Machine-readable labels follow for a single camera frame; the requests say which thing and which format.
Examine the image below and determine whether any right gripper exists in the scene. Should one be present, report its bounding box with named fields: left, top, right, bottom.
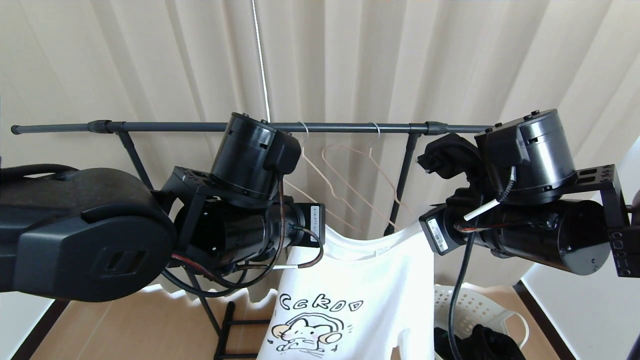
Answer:
left=417, top=132, right=481, bottom=187

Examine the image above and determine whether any pink clothes hanger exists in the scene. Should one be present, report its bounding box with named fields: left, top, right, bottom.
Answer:
left=321, top=122, right=417, bottom=230
left=282, top=121, right=363, bottom=236

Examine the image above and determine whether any white printed t-shirt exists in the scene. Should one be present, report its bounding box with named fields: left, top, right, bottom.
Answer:
left=256, top=221, right=436, bottom=360

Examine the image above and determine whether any white laundry basket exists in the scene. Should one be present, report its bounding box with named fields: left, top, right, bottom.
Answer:
left=434, top=283, right=531, bottom=360

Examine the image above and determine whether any black clothes rack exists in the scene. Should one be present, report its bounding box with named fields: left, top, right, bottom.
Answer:
left=11, top=120, right=493, bottom=360

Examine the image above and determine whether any beige curtain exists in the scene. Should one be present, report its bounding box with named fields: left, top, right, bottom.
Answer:
left=0, top=0, right=640, bottom=306

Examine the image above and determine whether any black garment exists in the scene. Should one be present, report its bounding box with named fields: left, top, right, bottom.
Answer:
left=433, top=324, right=526, bottom=360

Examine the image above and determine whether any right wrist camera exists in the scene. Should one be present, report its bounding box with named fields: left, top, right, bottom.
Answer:
left=474, top=124, right=532, bottom=168

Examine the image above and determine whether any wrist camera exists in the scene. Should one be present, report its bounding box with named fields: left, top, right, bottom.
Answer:
left=263, top=129, right=302, bottom=175
left=474, top=124, right=532, bottom=168

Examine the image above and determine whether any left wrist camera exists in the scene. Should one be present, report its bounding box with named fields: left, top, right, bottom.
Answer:
left=263, top=129, right=302, bottom=175

